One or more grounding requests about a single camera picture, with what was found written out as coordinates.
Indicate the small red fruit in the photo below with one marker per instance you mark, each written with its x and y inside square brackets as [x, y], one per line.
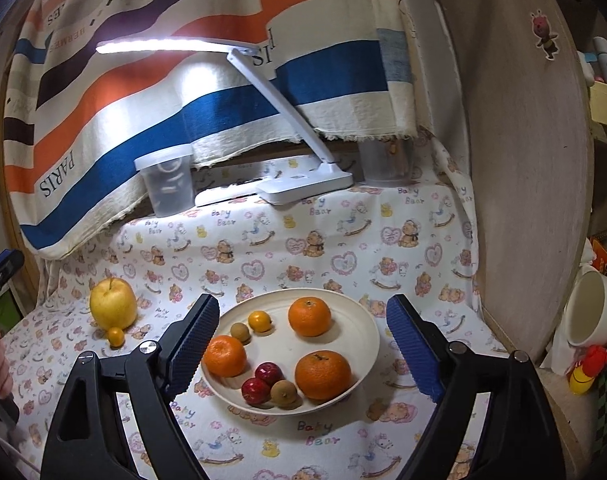
[255, 391]
[269, 373]

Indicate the cartoon sticker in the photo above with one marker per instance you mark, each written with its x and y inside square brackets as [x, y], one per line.
[546, 34]

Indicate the red yellow toy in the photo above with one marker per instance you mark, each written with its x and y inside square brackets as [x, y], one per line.
[588, 370]

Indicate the small brown fruit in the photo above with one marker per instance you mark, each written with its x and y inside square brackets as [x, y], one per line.
[285, 393]
[241, 332]

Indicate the cream plate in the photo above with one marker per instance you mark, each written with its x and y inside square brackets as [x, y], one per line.
[353, 330]

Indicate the small orange kumquat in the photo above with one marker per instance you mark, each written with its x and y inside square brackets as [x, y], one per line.
[260, 321]
[116, 337]

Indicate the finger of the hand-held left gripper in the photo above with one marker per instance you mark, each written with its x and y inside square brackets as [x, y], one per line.
[0, 272]

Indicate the striped blanket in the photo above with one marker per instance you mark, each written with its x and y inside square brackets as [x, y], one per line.
[133, 110]

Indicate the yellow box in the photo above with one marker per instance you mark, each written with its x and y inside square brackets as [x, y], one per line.
[603, 105]

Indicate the round wooden board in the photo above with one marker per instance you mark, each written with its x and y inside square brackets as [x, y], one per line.
[523, 160]

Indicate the white mug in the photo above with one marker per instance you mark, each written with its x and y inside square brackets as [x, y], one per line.
[593, 310]

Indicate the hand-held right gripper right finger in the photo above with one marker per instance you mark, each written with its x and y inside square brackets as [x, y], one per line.
[413, 350]

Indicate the clear plastic container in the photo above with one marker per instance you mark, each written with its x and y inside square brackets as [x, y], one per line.
[383, 165]
[166, 185]

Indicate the white plastic bag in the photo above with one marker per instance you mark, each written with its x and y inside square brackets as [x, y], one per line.
[558, 355]

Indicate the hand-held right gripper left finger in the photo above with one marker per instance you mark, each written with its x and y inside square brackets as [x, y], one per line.
[193, 345]

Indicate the orange mandarin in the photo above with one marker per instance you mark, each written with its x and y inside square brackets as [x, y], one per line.
[309, 316]
[323, 375]
[226, 356]

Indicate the white desk lamp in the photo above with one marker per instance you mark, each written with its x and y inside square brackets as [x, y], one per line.
[303, 125]

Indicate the yellow apple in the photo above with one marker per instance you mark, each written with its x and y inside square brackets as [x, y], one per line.
[112, 304]

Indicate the bear print tablecloth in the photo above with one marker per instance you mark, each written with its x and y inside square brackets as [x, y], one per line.
[333, 240]

